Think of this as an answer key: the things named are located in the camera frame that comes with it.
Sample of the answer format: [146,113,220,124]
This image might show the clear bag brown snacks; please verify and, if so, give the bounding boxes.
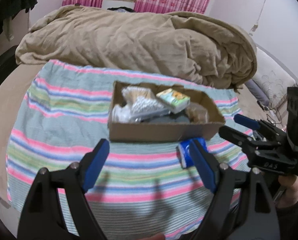
[185,102,209,124]

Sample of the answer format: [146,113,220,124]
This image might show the blue plastic packet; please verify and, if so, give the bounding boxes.
[177,138,207,169]

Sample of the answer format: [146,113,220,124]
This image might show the grey knitted socks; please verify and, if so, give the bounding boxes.
[142,112,190,124]

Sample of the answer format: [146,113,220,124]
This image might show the cartoon tissue pack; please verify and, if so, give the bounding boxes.
[156,88,190,114]

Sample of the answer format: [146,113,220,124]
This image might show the bag of white cotton balls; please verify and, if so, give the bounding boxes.
[130,96,170,122]

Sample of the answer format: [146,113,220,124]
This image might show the bag of cotton swabs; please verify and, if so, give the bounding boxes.
[121,86,154,105]

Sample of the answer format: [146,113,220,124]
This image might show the white socks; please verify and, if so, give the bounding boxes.
[112,104,131,123]

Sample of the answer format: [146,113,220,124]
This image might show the person's right hand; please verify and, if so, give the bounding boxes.
[276,175,298,209]

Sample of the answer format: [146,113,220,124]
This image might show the white floral pillow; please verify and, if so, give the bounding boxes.
[245,48,297,109]

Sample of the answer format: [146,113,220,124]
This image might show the striped colourful towel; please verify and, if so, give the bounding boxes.
[6,60,252,239]

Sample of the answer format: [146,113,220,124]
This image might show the tan crumpled blanket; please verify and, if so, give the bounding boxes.
[16,5,257,89]

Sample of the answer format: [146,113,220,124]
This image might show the open cardboard box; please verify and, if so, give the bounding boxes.
[108,81,225,142]

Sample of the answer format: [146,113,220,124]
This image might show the black cable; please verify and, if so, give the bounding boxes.
[261,102,287,132]

